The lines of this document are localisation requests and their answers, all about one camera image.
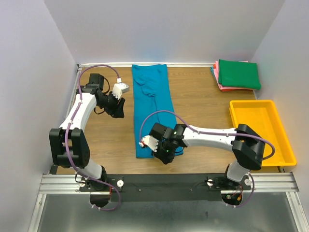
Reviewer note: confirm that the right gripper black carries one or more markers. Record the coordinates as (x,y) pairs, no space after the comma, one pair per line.
(165,158)

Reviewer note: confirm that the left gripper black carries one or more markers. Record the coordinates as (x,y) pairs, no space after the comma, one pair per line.
(117,110)

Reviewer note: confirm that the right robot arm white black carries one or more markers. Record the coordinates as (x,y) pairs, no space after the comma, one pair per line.
(246,145)

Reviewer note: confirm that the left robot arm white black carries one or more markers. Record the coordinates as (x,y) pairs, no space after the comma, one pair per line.
(69,147)

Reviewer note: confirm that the pink folded t shirt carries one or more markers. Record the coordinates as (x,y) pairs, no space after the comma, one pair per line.
(218,77)

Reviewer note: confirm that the light blue folded t shirt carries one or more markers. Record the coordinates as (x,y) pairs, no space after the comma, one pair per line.
(213,73)

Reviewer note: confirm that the yellow plastic tray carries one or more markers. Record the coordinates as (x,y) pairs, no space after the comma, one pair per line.
(262,116)

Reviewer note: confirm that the green folded t shirt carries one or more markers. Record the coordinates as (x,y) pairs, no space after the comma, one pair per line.
(239,74)

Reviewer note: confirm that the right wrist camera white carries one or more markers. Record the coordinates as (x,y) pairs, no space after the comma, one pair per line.
(150,142)

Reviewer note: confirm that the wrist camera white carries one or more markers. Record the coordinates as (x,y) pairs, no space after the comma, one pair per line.
(150,142)
(119,89)

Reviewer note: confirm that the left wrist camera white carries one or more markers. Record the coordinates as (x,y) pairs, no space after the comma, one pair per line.
(119,89)

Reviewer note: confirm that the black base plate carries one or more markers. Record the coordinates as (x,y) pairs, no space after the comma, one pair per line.
(122,188)

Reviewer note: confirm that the aluminium frame rail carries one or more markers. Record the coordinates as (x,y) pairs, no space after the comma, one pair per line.
(275,205)

